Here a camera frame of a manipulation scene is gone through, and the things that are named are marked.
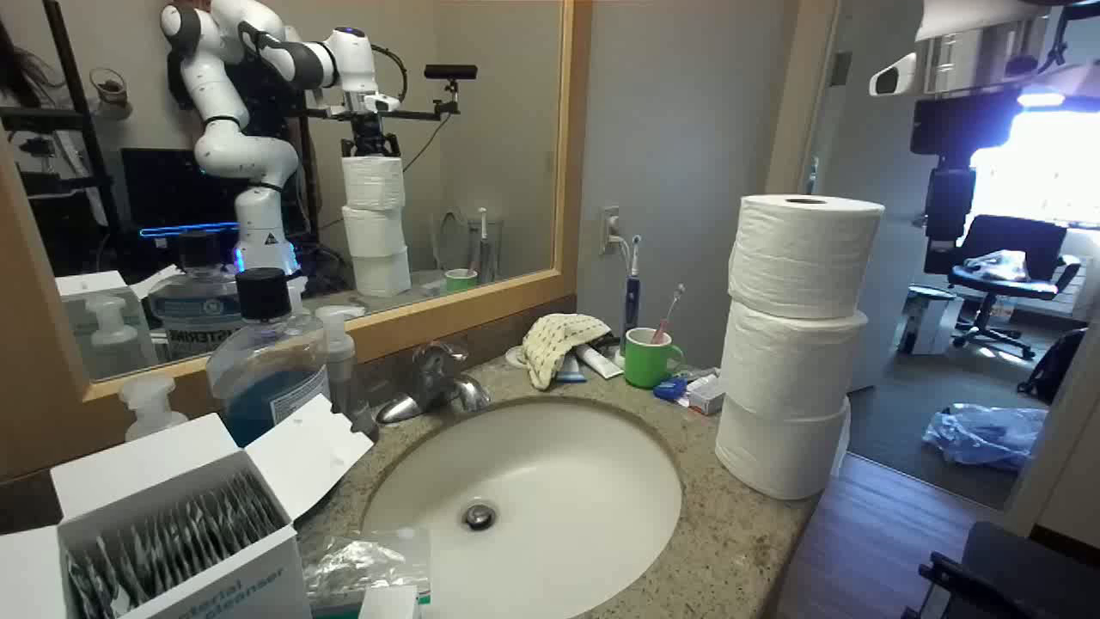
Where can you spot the bright window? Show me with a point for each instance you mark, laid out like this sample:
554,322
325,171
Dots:
1036,172

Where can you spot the white storage container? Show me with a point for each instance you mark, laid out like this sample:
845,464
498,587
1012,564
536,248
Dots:
931,328

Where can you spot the small clear soap pump bottle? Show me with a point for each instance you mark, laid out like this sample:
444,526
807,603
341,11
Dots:
341,367

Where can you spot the white toilet paper roll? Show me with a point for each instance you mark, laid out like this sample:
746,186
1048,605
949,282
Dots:
793,361
778,452
801,259

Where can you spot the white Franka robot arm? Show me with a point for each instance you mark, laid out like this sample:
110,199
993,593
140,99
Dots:
973,16

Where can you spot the clear bag with small box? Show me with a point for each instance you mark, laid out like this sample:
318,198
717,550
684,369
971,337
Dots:
364,567

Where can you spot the electric toothbrush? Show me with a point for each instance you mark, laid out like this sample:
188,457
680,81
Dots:
631,292

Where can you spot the black office chair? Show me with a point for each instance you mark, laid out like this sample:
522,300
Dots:
1008,259

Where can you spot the white toothpaste tube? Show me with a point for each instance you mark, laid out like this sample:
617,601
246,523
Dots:
601,361

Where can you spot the small blue packet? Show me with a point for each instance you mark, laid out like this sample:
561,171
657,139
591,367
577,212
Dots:
673,390

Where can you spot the clear pump dispenser bottle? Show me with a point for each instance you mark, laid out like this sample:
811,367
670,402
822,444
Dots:
155,407

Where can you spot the wood framed wall mirror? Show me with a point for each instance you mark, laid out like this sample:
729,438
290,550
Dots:
458,306

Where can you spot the open white box with packets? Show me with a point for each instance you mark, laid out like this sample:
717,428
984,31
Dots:
228,587

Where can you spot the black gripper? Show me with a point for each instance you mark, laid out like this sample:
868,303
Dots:
964,125

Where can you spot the black bag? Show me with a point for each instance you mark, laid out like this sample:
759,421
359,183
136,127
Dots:
1053,367

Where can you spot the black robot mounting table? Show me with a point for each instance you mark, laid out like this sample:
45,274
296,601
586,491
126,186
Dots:
1020,578

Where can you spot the pink manual toothbrush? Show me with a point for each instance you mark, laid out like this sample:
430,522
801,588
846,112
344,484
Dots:
670,310

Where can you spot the small white cardboard box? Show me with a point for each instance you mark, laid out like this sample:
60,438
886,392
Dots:
706,392

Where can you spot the blue plastic bag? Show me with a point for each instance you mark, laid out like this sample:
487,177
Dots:
984,436

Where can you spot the green ceramic mug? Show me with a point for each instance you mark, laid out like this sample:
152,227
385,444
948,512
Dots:
648,361

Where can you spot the chrome sink faucet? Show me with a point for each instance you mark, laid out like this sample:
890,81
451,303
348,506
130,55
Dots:
442,383

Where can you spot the cream patterned washcloth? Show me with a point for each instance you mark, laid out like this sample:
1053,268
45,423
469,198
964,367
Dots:
554,337

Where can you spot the white wall outlet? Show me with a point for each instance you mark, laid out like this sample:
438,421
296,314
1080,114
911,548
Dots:
613,232

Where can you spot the white oval sink basin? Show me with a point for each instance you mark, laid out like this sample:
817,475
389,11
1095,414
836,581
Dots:
550,494

